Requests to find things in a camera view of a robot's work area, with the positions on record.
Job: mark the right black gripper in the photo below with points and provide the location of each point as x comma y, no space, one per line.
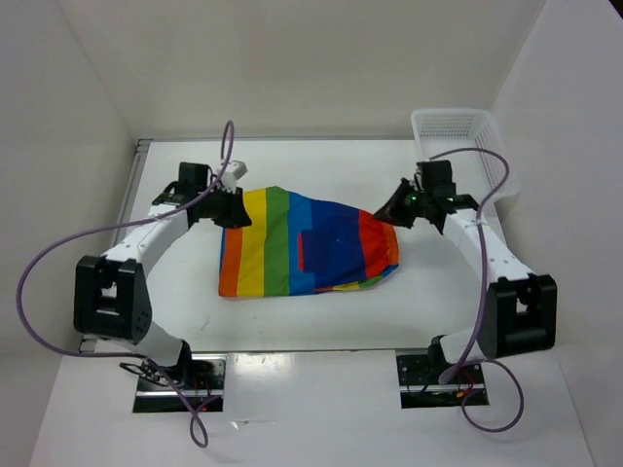
392,210

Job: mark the rainbow striped shorts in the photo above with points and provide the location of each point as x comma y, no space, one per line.
297,246

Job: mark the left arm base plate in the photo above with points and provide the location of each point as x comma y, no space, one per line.
204,390

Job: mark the white plastic basket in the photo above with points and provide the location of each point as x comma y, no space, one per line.
474,133

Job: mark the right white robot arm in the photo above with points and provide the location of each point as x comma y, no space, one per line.
517,310

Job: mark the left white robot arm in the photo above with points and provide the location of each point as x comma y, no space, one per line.
111,298

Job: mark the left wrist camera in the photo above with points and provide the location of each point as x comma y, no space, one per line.
234,171

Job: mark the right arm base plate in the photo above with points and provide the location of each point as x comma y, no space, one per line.
419,385

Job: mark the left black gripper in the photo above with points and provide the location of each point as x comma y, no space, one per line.
238,216

